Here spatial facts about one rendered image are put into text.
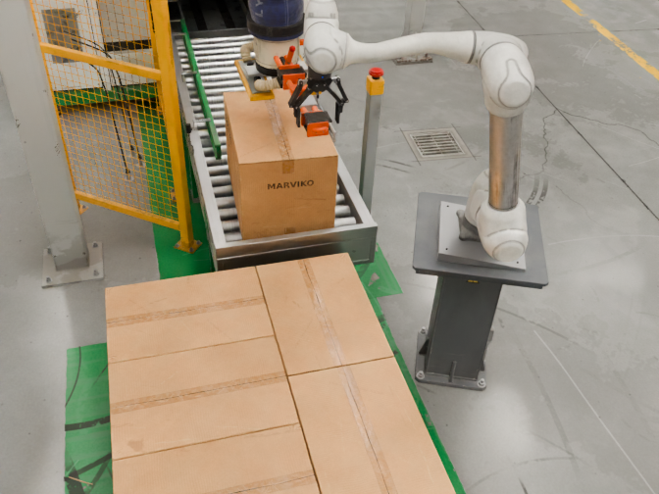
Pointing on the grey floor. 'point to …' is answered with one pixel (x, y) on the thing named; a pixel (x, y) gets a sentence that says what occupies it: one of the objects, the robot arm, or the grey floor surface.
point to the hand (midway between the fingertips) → (318, 121)
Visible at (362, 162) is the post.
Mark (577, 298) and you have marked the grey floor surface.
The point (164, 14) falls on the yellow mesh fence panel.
